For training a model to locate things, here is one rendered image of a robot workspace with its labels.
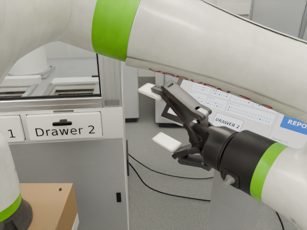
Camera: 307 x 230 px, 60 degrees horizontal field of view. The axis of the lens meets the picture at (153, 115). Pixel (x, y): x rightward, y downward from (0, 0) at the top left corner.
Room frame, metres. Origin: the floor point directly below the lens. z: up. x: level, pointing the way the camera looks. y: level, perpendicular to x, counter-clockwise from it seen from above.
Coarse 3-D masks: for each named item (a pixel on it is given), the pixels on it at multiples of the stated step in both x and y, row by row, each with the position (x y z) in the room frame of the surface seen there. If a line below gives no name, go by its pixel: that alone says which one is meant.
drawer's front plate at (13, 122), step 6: (0, 120) 0.92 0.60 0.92; (6, 120) 0.93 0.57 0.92; (12, 120) 0.93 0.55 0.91; (18, 120) 0.93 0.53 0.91; (0, 126) 0.92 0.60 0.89; (6, 126) 0.92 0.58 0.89; (12, 126) 0.93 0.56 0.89; (18, 126) 0.93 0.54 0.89; (6, 132) 0.92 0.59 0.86; (12, 132) 0.93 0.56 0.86; (18, 132) 0.93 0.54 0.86; (6, 138) 0.92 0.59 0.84; (12, 138) 0.93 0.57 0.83; (18, 138) 0.93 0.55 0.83; (24, 138) 0.94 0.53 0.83
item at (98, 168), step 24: (24, 144) 0.95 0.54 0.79; (48, 144) 0.96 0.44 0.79; (72, 144) 0.97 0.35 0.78; (96, 144) 0.98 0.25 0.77; (120, 144) 0.99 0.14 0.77; (24, 168) 0.94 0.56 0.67; (48, 168) 0.96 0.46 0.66; (72, 168) 0.97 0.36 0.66; (96, 168) 0.98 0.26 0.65; (120, 168) 0.99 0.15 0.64; (96, 192) 0.98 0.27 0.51; (120, 192) 0.99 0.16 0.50; (96, 216) 0.97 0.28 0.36; (120, 216) 0.99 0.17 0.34
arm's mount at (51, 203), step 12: (24, 192) 0.57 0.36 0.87; (36, 192) 0.57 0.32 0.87; (48, 192) 0.57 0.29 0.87; (60, 192) 0.57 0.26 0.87; (72, 192) 0.59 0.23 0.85; (36, 204) 0.53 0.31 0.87; (48, 204) 0.53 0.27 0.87; (60, 204) 0.53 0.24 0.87; (72, 204) 0.58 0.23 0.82; (36, 216) 0.49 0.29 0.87; (48, 216) 0.49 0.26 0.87; (60, 216) 0.49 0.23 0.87; (72, 216) 0.56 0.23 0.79; (36, 228) 0.45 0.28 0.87; (48, 228) 0.45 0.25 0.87; (60, 228) 0.48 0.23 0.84
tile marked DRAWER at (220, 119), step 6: (216, 114) 0.77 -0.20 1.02; (222, 114) 0.76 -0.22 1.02; (216, 120) 0.75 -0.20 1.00; (222, 120) 0.74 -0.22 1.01; (228, 120) 0.73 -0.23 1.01; (234, 120) 0.73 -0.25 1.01; (240, 120) 0.72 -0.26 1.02; (228, 126) 0.72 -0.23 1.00; (234, 126) 0.71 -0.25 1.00; (240, 126) 0.70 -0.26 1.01
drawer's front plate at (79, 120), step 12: (36, 120) 0.94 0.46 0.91; (48, 120) 0.94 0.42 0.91; (72, 120) 0.95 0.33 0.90; (84, 120) 0.96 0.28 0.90; (96, 120) 0.96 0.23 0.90; (48, 132) 0.94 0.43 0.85; (60, 132) 0.95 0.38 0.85; (72, 132) 0.95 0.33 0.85; (84, 132) 0.96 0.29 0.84; (96, 132) 0.96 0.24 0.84
